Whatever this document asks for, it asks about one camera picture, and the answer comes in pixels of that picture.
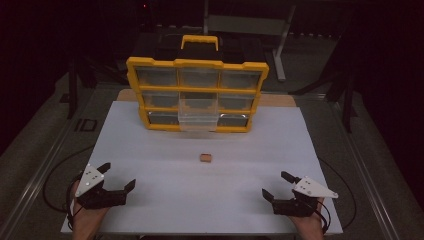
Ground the yellow drawer organizer cabinet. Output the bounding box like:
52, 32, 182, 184
125, 34, 270, 134

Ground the aluminium frame rail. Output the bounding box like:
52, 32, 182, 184
0, 84, 101, 240
328, 99, 403, 240

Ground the person's right hand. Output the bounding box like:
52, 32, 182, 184
287, 197, 330, 240

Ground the black square frame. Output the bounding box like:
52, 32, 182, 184
74, 118, 99, 133

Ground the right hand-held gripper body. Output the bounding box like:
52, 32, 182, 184
271, 176, 340, 218

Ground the clear plastic drawer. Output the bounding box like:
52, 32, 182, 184
177, 91, 219, 132

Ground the person's left hand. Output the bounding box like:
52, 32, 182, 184
70, 181, 111, 240

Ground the black cable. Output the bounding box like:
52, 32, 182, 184
41, 144, 96, 232
313, 156, 358, 234

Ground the black stand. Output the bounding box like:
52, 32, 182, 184
65, 54, 98, 121
289, 64, 360, 135

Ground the white table sheet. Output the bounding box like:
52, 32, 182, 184
60, 100, 344, 236

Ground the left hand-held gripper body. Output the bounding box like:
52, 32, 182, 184
73, 163, 129, 211

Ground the grey metal stand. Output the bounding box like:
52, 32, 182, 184
202, 0, 298, 83

